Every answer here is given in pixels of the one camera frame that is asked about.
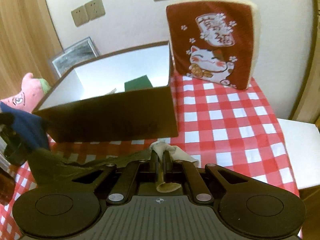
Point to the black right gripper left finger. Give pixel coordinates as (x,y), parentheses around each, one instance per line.
(132,175)

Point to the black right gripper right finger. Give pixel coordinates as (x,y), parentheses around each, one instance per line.
(185,173)

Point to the white cloth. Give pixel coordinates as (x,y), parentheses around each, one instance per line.
(175,153)

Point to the olive grey cloth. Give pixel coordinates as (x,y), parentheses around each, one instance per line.
(47,168)

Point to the dark blue cloth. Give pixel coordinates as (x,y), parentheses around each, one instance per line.
(29,127)

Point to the green scouring sponge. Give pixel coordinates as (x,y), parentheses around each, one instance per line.
(139,83)

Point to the red white checkered tablecloth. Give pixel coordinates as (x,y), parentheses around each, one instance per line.
(233,128)

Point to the brown cardboard box white inside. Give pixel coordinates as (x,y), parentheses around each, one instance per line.
(89,102)

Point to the glass jar green lid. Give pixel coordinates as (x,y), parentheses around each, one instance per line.
(12,148)

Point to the wooden door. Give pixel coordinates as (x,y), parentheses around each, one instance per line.
(306,108)

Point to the pink plush toy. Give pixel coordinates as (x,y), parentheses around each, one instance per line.
(32,91)

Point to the glass sand art frame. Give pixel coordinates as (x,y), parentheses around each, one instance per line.
(77,53)

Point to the beige wall socket left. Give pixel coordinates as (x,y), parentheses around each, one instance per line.
(80,16)

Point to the beige wall socket middle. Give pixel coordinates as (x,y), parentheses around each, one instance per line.
(95,9)

